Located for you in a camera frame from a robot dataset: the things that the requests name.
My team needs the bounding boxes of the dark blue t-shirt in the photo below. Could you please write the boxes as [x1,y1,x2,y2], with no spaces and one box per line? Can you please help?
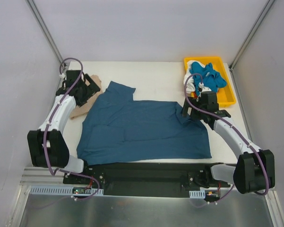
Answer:
[77,82,211,165]

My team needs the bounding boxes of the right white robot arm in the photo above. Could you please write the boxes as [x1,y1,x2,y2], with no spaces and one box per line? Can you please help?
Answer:
[182,91,275,196]

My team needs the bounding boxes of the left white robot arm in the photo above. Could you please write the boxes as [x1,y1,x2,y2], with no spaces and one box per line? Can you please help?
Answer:
[27,70,102,184]

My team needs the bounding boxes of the yellow plastic bin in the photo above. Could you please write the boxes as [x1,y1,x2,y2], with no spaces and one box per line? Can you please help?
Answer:
[184,56,236,108]

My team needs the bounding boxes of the bright blue t-shirt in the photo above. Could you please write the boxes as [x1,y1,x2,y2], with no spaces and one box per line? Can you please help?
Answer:
[188,61,227,95]

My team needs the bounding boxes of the white t-shirt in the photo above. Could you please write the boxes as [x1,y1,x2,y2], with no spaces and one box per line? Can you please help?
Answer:
[183,60,204,94]

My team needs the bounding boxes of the folded beige t-shirt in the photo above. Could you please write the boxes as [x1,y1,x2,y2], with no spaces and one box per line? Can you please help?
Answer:
[69,75,103,120]

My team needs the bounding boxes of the right white cable duct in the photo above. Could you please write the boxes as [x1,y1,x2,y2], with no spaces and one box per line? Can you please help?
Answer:
[189,190,206,199]

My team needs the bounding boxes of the white cable duct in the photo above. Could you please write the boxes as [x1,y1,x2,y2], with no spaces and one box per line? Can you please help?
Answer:
[30,186,104,197]
[189,190,206,199]

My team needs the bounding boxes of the left aluminium frame post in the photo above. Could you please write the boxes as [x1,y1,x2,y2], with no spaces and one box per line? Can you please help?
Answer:
[25,0,63,63]

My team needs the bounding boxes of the aluminium frame post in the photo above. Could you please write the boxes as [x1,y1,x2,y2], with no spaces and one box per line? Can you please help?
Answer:
[25,0,63,63]
[229,0,276,72]

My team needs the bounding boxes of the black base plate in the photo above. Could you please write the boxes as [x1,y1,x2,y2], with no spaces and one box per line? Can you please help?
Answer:
[62,160,234,197]

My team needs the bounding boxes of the left white cable duct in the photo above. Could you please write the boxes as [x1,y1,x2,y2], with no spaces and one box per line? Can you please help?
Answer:
[30,186,104,197]

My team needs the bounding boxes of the right aluminium frame post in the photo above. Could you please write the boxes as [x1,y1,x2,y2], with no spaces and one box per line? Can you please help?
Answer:
[229,0,276,72]

